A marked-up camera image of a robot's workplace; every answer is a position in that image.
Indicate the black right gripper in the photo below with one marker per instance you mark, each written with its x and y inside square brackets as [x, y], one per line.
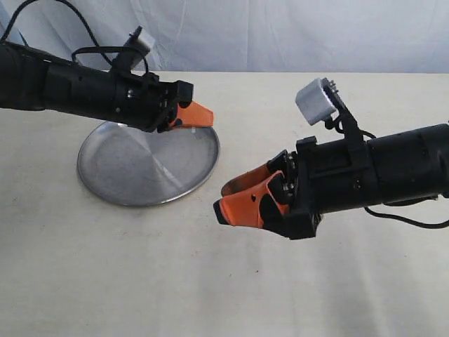
[320, 179]

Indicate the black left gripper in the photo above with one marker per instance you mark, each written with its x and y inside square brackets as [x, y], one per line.
[171, 107]

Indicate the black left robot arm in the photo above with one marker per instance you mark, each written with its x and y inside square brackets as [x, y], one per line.
[33, 80]

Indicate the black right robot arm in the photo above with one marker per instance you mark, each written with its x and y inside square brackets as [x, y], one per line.
[405, 168]

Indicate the round metal plate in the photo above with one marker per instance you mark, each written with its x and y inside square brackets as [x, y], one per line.
[128, 167]

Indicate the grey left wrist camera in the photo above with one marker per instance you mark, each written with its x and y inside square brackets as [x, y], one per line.
[134, 51]

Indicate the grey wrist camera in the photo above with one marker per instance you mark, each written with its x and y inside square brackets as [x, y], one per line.
[320, 101]
[134, 51]

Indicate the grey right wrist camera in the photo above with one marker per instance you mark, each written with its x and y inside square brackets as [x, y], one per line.
[320, 101]

